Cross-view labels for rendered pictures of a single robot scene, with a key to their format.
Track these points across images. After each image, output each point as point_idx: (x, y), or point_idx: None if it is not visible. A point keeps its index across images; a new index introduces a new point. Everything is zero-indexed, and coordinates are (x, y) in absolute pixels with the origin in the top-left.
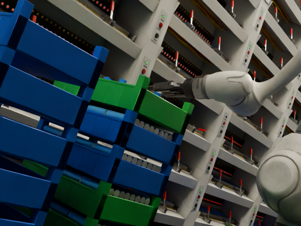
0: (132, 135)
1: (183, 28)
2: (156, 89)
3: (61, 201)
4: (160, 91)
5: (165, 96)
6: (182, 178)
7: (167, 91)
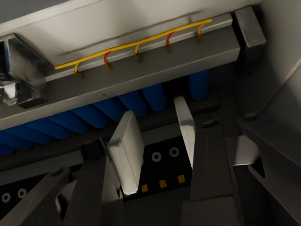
0: None
1: None
2: (259, 124)
3: None
4: (130, 167)
5: (67, 169)
6: None
7: (204, 184)
